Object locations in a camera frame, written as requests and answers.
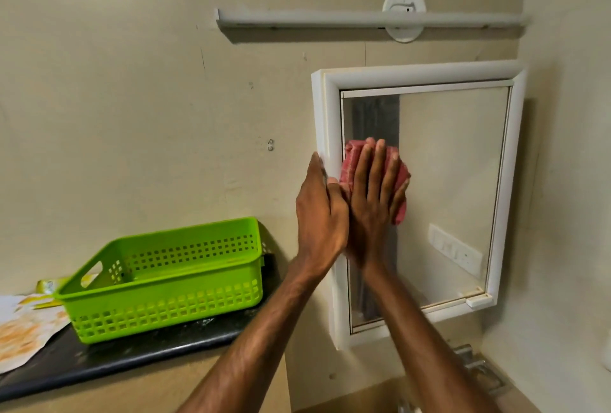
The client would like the chrome wall soap holder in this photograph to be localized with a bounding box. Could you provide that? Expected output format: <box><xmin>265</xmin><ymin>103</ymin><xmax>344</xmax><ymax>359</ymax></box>
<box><xmin>451</xmin><ymin>343</ymin><xmax>509</xmax><ymax>397</ymax></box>

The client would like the person's right forearm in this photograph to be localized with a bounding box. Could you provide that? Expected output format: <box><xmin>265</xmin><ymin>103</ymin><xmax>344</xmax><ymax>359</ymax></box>
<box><xmin>358</xmin><ymin>260</ymin><xmax>502</xmax><ymax>413</ymax></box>

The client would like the red checked cloth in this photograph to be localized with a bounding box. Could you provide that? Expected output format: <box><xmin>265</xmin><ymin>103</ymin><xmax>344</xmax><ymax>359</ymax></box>
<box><xmin>339</xmin><ymin>139</ymin><xmax>411</xmax><ymax>226</ymax></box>

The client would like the person's left hand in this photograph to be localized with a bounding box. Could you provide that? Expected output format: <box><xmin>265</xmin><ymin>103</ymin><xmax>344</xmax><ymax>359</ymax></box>
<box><xmin>295</xmin><ymin>151</ymin><xmax>351</xmax><ymax>280</ymax></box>

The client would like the person's right hand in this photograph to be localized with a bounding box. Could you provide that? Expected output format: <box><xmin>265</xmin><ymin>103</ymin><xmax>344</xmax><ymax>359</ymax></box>
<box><xmin>339</xmin><ymin>137</ymin><xmax>411</xmax><ymax>268</ymax></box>

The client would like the stained white paper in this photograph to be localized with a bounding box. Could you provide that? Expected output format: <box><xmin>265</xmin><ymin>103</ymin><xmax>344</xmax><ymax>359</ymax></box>
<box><xmin>0</xmin><ymin>293</ymin><xmax>73</xmax><ymax>375</ymax></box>

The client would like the white tube light fixture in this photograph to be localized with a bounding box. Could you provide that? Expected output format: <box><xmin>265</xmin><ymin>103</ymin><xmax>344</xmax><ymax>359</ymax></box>
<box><xmin>214</xmin><ymin>7</ymin><xmax>526</xmax><ymax>30</ymax></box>

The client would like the green plastic basket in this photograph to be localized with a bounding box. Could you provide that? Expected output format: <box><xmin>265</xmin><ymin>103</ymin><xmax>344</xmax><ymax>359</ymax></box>
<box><xmin>53</xmin><ymin>216</ymin><xmax>265</xmax><ymax>345</ymax></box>

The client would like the person's left forearm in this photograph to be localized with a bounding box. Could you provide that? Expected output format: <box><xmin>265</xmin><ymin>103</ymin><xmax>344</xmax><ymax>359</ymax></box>
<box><xmin>176</xmin><ymin>260</ymin><xmax>344</xmax><ymax>413</ymax></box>

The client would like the black stone shelf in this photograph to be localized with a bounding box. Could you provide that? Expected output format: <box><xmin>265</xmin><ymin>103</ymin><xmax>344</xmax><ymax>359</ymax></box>
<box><xmin>0</xmin><ymin>254</ymin><xmax>280</xmax><ymax>403</ymax></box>

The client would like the white framed mirror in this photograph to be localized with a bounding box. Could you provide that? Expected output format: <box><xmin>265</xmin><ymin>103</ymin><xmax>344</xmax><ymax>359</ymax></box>
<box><xmin>311</xmin><ymin>60</ymin><xmax>528</xmax><ymax>351</ymax></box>

